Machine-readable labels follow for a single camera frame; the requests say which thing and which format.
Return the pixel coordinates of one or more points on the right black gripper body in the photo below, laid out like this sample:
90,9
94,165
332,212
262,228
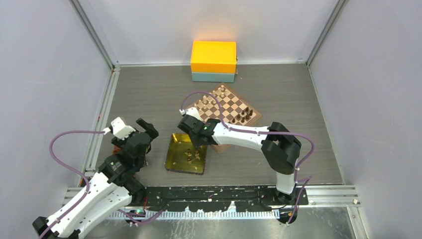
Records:
194,139

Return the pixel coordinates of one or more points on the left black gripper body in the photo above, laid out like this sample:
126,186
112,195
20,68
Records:
121,143

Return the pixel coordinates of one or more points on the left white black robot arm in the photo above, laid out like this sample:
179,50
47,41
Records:
112,186

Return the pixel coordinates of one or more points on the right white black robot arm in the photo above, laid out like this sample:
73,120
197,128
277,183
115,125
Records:
280,149

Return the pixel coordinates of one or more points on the brown cloth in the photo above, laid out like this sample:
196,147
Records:
117,150

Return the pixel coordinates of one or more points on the yellow transparent tray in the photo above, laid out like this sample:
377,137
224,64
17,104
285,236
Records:
176,159

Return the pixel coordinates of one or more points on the wooden chessboard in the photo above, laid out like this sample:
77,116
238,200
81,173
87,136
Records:
226,106

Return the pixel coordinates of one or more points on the grey-blue box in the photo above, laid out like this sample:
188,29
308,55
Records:
213,77

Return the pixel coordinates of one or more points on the yellow box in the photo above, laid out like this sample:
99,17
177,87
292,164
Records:
214,57

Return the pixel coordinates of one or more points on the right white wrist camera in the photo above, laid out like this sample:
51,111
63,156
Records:
193,111

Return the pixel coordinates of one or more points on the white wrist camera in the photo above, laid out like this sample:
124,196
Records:
120,129
193,111

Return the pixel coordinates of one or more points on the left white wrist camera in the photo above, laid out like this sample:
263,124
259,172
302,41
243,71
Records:
120,129

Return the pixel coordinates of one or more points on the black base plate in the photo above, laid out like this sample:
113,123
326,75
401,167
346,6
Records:
218,198

